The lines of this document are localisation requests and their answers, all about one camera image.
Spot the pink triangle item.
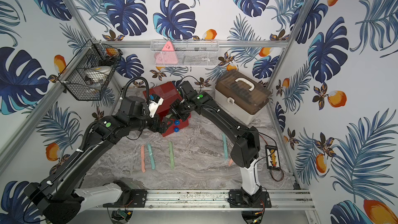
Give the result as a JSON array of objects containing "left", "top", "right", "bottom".
[{"left": 154, "top": 41, "right": 178, "bottom": 66}]

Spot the aluminium front rail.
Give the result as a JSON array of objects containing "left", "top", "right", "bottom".
[{"left": 74, "top": 184, "right": 315, "bottom": 211}]

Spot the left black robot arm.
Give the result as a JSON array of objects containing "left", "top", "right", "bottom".
[{"left": 24, "top": 79, "right": 169, "bottom": 224}]

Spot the clear wall shelf basket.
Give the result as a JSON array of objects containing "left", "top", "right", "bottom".
[{"left": 150, "top": 39, "right": 220, "bottom": 66}]

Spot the green fruit knife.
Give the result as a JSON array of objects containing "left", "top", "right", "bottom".
[{"left": 168, "top": 141, "right": 175, "bottom": 170}]

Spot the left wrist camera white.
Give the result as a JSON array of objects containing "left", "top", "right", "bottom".
[{"left": 148, "top": 94, "right": 164, "bottom": 118}]

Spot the brown lid storage box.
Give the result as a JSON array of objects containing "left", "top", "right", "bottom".
[{"left": 215, "top": 70, "right": 272, "bottom": 125}]

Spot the black wire basket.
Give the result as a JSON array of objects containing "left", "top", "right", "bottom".
[{"left": 57, "top": 39, "right": 123, "bottom": 101}]

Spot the pink fruit knife left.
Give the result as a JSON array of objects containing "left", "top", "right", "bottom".
[{"left": 141, "top": 145, "right": 146, "bottom": 173}]

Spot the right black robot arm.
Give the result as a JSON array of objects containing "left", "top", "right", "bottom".
[{"left": 170, "top": 81, "right": 262, "bottom": 206}]

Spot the black connector board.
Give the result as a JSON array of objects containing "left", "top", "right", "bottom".
[{"left": 265, "top": 145, "right": 281, "bottom": 170}]

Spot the red three-drawer cabinet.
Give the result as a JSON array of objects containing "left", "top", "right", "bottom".
[{"left": 149, "top": 82, "right": 189, "bottom": 137}]

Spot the white object in basket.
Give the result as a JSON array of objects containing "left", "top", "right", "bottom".
[{"left": 84, "top": 66, "right": 112, "bottom": 84}]

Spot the teal fruit knife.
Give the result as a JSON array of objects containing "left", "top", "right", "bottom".
[
  {"left": 222, "top": 133, "right": 229, "bottom": 160},
  {"left": 147, "top": 143, "right": 155, "bottom": 170}
]

